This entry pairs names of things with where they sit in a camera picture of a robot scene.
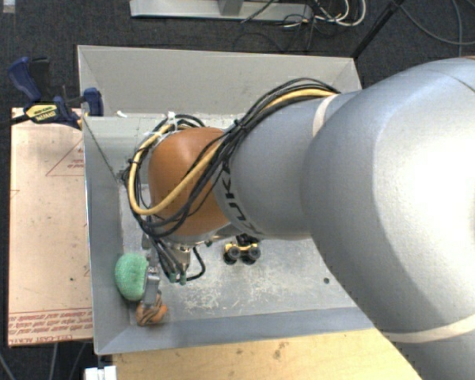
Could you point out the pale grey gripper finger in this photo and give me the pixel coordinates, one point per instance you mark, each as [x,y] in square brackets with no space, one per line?
[151,287]

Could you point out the orange striped toy animal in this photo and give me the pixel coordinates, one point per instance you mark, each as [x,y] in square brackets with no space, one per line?
[153,316]

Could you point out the yellow and black toy vehicle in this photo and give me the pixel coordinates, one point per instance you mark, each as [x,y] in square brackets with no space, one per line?
[241,253]

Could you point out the grey metal bin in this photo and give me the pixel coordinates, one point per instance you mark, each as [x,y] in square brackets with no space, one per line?
[261,291]

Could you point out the brown cardboard board, red print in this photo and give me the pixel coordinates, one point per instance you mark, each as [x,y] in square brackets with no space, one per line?
[47,220]

